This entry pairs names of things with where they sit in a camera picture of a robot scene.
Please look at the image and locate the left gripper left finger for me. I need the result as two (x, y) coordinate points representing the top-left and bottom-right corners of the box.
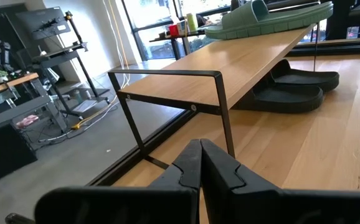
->
(35, 139), (202, 224)

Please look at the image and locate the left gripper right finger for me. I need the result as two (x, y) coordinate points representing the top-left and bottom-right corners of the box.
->
(201, 138), (360, 224)

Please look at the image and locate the black rubber slide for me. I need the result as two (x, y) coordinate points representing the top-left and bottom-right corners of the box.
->
(233, 82), (324, 114)
(269, 58), (340, 93)

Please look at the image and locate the green rubber slide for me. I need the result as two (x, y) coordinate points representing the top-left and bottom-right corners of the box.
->
(204, 0), (334, 40)

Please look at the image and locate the black side table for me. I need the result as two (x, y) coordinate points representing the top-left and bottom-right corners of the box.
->
(148, 29), (206, 60)

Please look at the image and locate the red cup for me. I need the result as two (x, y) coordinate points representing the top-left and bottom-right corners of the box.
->
(168, 24), (181, 38)

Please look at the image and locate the white container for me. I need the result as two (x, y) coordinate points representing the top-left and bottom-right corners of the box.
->
(176, 19), (189, 36)

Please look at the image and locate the pink item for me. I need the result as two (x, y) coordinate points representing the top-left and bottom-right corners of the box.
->
(16, 114), (40, 129)

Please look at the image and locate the yellow-green bottle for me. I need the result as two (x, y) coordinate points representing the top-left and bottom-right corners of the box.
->
(186, 12), (199, 33)

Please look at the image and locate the black rolling equipment stand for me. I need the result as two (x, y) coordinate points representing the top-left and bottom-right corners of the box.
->
(32, 11), (111, 121)

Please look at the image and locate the black cabinet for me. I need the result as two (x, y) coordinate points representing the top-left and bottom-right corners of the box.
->
(0, 95), (54, 185)

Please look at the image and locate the wooden desk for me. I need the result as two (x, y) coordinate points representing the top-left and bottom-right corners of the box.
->
(0, 72), (40, 98)

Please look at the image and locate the black monitor on stand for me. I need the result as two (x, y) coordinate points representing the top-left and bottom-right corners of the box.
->
(15, 6), (72, 42)

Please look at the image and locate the yellow floor cable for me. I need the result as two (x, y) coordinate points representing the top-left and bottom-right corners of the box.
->
(70, 0), (131, 131)

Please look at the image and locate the wooden shelf with black frame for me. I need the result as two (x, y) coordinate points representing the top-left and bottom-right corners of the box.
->
(107, 1), (323, 170)

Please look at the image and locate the white cable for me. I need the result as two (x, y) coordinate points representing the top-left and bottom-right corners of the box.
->
(38, 0), (131, 144)

